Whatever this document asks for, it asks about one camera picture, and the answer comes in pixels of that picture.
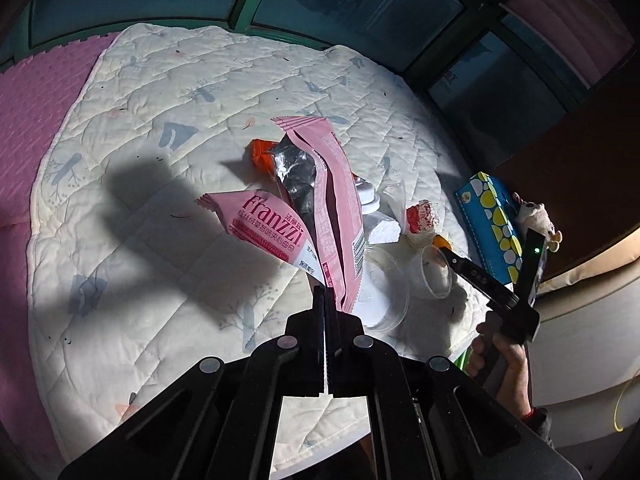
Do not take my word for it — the short pink snack wrapper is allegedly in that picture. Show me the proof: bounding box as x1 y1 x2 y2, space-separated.
196 189 323 288

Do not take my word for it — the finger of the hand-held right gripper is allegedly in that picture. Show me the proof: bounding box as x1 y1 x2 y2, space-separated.
442 247 521 311

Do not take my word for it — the red and white wrapper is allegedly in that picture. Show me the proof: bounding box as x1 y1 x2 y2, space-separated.
405 200 441 236

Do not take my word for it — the white plastic bottle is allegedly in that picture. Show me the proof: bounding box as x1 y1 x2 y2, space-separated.
352 175 383 213

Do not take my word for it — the person's right forearm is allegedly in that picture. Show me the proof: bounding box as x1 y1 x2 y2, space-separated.
502 400 555 450

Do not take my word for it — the pink foam mat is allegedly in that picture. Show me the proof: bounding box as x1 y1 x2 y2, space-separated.
0 32 121 461

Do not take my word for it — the long pink snack wrapper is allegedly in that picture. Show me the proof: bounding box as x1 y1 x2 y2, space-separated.
271 116 368 313

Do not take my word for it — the beige plush toy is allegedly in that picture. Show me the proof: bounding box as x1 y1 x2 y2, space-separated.
512 192 563 253

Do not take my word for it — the orange snack wrapper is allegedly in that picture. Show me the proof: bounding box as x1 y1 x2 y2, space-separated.
250 139 281 171

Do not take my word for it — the clear plastic cup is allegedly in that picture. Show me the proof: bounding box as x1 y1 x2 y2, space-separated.
420 244 453 300

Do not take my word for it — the white quilted blanket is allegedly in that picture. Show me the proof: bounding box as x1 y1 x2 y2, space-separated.
27 22 483 476

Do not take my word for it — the green window frame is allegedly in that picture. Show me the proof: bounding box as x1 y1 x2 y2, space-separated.
0 0 601 111

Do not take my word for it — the blue dotted tissue box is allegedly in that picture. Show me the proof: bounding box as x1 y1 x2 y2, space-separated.
453 171 523 283

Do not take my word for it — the clear plastic container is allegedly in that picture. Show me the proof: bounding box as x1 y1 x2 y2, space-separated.
357 245 411 333

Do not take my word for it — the pink curtain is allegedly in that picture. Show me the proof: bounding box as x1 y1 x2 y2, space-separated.
500 0 640 81

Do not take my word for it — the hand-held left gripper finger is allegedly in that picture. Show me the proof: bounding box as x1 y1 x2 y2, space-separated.
57 285 328 480
326 289 585 480

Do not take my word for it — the silver foil wrapper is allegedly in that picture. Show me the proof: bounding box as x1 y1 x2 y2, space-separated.
270 135 321 221

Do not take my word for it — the brown wooden cabinet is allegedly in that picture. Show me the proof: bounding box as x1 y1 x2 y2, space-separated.
492 85 640 281

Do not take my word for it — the beige cushion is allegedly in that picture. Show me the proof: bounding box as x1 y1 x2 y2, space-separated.
530 255 640 411

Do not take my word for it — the clear plastic packaging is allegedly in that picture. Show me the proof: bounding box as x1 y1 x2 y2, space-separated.
382 180 408 221

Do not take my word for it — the person's right hand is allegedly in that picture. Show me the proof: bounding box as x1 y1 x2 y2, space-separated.
465 320 532 413

